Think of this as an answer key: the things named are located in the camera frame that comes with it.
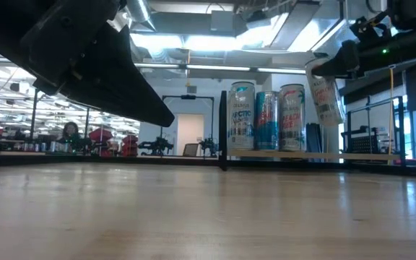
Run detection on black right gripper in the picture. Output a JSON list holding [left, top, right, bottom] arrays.
[[311, 12, 416, 79]]

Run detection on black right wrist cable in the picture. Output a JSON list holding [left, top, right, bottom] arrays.
[[365, 0, 389, 15]]

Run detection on white door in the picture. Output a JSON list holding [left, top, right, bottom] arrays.
[[176, 113, 206, 157]]

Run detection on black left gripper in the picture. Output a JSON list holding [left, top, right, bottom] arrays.
[[0, 0, 176, 127]]

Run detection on black upright panels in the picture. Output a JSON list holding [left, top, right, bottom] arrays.
[[305, 122, 323, 153]]

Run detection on black gantry frame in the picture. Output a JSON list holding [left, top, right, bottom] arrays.
[[30, 88, 90, 152], [160, 94, 215, 157]]

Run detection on white Celsius Peach Vibe can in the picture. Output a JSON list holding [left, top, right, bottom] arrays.
[[277, 83, 307, 152]]

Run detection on silver ventilation hood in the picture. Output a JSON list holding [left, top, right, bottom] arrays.
[[229, 0, 389, 59]]

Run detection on long ceiling tube light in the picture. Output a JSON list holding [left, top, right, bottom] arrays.
[[256, 67, 307, 75], [186, 64, 251, 72], [134, 62, 181, 70]]

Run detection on white Celsius can red lettering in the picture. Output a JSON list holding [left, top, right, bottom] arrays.
[[304, 56, 347, 128]]

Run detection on black pegboard rack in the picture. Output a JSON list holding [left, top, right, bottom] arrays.
[[341, 126, 379, 155]]

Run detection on silver round air duct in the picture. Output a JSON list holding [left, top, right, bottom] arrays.
[[124, 0, 157, 33]]

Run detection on blue silver Red Bull can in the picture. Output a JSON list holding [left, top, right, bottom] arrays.
[[253, 90, 280, 151]]

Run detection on white Celsius Arctic Vibe can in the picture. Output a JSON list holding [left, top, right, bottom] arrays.
[[227, 81, 256, 152]]

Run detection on person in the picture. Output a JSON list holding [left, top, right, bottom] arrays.
[[60, 121, 82, 152]]

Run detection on red cart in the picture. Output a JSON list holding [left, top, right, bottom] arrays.
[[88, 128, 114, 157], [121, 134, 139, 157]]

